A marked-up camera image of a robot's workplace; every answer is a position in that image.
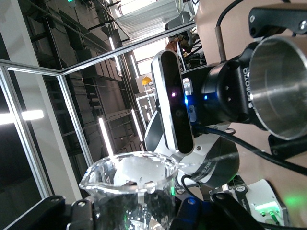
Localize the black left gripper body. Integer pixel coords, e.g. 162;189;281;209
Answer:
201;43;267;131

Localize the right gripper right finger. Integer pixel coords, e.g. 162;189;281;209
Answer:
171;193;264;230

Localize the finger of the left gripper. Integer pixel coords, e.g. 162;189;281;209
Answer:
267;133;307;166
248;2;307;39

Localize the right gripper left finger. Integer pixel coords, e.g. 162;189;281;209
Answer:
0;195;95;230

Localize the steel cocktail jigger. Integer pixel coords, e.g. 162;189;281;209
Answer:
248;35;307;141

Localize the clear glass measuring cup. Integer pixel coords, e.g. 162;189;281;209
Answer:
78;150;180;230

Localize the brown table mat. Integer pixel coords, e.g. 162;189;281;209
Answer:
195;0;307;230

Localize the ceiling light tube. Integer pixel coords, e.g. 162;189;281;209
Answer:
98;116;114;159
131;109;144;142

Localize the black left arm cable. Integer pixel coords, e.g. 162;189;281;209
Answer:
215;0;244;63

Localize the black camera cable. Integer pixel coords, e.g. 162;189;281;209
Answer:
193;126;307;177

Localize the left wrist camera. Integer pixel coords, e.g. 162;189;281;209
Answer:
150;50;195;154

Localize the aluminium cell frame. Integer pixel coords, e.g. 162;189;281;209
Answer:
0;20;197;199

